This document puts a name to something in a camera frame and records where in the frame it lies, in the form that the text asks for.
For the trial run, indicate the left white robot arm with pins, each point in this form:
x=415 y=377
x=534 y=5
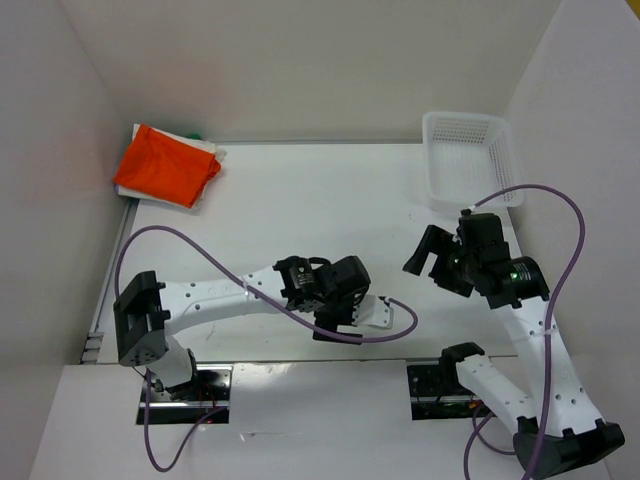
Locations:
x=149 y=313

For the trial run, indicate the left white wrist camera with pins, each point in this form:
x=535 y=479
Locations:
x=374 y=312

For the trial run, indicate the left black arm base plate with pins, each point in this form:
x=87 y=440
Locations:
x=211 y=396

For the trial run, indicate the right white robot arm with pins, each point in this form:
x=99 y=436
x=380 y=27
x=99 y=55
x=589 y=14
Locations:
x=555 y=427

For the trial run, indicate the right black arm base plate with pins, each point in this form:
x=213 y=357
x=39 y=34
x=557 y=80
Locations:
x=433 y=398

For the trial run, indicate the orange t-shirt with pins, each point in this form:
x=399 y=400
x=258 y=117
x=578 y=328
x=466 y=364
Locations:
x=165 y=167

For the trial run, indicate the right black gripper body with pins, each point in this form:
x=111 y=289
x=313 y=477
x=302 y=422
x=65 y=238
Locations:
x=456 y=274

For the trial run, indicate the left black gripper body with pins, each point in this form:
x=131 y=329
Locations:
x=339 y=310

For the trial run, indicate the white plastic basket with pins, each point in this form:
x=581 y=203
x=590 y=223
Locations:
x=467 y=157

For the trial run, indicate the white t-shirt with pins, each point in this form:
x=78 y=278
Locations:
x=210 y=155

